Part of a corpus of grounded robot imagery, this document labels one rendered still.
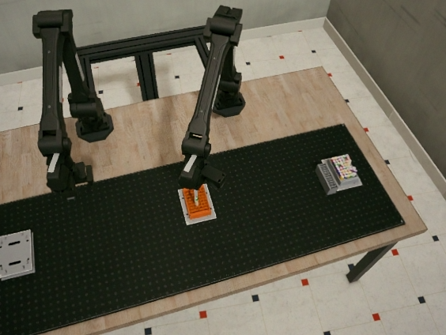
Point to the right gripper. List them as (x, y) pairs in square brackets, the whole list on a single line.
[(89, 173)]

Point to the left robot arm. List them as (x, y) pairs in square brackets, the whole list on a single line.
[(220, 74)]

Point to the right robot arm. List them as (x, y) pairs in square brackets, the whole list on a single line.
[(55, 28)]

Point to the orange tube rack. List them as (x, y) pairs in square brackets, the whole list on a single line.
[(203, 208)]

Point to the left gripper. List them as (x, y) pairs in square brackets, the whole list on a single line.
[(198, 186)]

